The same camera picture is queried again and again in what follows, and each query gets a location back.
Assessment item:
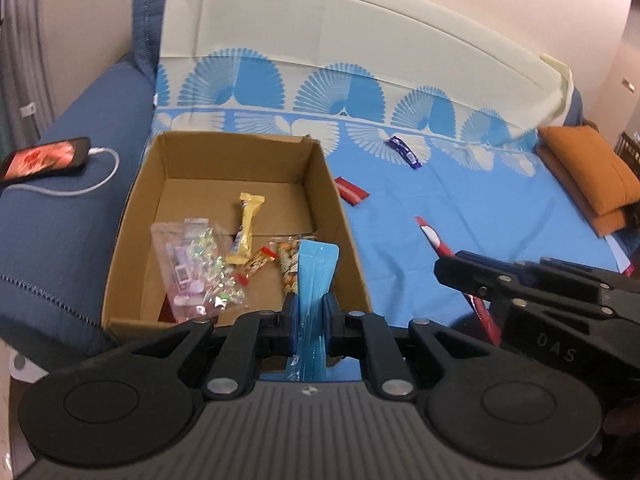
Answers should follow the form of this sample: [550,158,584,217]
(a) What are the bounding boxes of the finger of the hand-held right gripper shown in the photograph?
[519,256,640,296]
[433,250,621,321]

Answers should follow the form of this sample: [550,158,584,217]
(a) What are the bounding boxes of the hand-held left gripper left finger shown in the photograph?
[112,292,301,401]

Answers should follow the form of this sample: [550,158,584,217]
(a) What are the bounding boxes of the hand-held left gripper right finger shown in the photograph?
[322,292,506,401]

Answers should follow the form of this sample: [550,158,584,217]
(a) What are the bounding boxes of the long red white snack packet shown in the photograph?
[414,216,501,346]

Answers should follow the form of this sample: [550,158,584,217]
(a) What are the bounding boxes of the blue snack packet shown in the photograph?
[282,240,341,383]

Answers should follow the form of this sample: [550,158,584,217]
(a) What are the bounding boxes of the brown cardboard box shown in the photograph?
[101,131,373,346]

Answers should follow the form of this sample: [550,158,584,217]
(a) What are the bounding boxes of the orange cushion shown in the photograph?
[537,125,640,216]
[535,145,631,238]

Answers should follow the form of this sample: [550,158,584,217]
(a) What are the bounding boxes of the clear bag orange green candies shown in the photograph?
[270,234,318,296]

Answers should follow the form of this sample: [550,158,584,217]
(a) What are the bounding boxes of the orange snack packet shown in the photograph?
[235,245,278,286]

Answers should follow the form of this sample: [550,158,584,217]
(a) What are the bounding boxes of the blue white printed cloth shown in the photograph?
[150,0,631,376]

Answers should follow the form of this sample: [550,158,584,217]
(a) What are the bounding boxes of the yellow snack bar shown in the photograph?
[225,191,266,266]

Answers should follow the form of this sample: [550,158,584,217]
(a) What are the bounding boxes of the clear candy bag purple label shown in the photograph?
[151,217,251,325]

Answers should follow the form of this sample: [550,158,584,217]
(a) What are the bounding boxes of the purple snack bar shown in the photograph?
[384,136,424,171]

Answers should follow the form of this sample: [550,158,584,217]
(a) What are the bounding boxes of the small flat red packet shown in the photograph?
[333,176,370,207]

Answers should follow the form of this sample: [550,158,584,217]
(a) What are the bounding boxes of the wooden chair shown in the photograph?
[614,130,640,171]

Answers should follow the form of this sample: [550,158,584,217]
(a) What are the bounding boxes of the blue fabric sofa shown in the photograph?
[0,0,587,361]

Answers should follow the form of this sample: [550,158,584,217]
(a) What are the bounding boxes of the black smartphone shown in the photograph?
[0,136,93,183]

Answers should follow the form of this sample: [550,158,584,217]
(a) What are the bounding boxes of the grey curtain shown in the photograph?
[0,0,56,151]

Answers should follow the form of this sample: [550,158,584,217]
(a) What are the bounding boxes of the white charging cable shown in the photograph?
[0,146,121,198]

